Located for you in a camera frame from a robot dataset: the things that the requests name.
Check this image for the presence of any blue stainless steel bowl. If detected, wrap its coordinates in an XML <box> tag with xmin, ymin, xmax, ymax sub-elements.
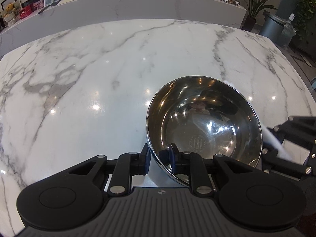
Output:
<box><xmin>146</xmin><ymin>75</ymin><xmax>263</xmax><ymax>186</ymax></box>

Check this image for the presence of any white paper towel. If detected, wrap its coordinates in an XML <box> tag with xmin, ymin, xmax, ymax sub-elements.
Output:
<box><xmin>217</xmin><ymin>82</ymin><xmax>293</xmax><ymax>167</ymax></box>

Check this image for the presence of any clear water bottle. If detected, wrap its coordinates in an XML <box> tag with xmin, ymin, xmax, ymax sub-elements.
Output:
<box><xmin>278</xmin><ymin>13</ymin><xmax>296</xmax><ymax>47</ymax></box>

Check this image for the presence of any grey trash bin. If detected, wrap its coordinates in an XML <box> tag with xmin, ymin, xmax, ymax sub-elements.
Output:
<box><xmin>259</xmin><ymin>13</ymin><xmax>287</xmax><ymax>43</ymax></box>

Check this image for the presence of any potted green plant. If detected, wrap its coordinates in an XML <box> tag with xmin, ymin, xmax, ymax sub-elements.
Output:
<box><xmin>242</xmin><ymin>0</ymin><xmax>277</xmax><ymax>32</ymax></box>

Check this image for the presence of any black remote control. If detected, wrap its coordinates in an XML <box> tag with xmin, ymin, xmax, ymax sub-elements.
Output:
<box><xmin>38</xmin><ymin>1</ymin><xmax>59</xmax><ymax>14</ymax></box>

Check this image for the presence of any small white display clock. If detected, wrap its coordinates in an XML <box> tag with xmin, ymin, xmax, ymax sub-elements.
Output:
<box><xmin>44</xmin><ymin>0</ymin><xmax>54</xmax><ymax>7</ymax></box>

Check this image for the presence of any red gift box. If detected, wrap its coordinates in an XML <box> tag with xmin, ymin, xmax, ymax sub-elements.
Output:
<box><xmin>19</xmin><ymin>5</ymin><xmax>33</xmax><ymax>19</ymax></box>

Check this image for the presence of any teddy bear toy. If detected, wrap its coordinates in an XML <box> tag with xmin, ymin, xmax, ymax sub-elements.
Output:
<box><xmin>1</xmin><ymin>2</ymin><xmax>21</xmax><ymax>27</ymax></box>

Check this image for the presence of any framed photo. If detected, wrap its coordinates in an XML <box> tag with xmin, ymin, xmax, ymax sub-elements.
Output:
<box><xmin>1</xmin><ymin>0</ymin><xmax>17</xmax><ymax>10</ymax></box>

